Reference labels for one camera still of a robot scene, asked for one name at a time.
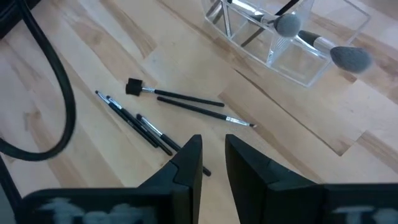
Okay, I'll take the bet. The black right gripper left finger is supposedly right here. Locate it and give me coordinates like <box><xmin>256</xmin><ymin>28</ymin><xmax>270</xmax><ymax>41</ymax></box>
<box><xmin>138</xmin><ymin>134</ymin><xmax>203</xmax><ymax>224</ymax></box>

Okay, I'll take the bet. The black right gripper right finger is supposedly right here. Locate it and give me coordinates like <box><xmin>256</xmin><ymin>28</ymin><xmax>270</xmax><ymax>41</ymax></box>
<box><xmin>225</xmin><ymin>134</ymin><xmax>324</xmax><ymax>224</ymax></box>

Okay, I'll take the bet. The black sponge applicator brush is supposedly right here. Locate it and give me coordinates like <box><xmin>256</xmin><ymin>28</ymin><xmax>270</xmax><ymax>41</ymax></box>
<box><xmin>125</xmin><ymin>77</ymin><xmax>225</xmax><ymax>108</ymax></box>

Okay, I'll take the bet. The clear acrylic brush organizer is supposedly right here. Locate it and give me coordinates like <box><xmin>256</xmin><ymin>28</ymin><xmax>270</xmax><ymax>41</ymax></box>
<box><xmin>201</xmin><ymin>0</ymin><xmax>373</xmax><ymax>88</ymax></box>

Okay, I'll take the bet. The large tapered powder makeup brush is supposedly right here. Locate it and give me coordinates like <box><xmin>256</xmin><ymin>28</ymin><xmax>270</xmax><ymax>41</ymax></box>
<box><xmin>297</xmin><ymin>30</ymin><xmax>373</xmax><ymax>75</ymax></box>

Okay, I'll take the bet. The large rounded makeup brush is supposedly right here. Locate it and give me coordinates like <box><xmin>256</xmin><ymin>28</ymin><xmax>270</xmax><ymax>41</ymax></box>
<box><xmin>231</xmin><ymin>0</ymin><xmax>302</xmax><ymax>39</ymax></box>

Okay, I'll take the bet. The black right camera cable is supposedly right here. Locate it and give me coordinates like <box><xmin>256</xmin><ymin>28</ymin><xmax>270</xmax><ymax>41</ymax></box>
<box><xmin>0</xmin><ymin>0</ymin><xmax>77</xmax><ymax>162</ymax></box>

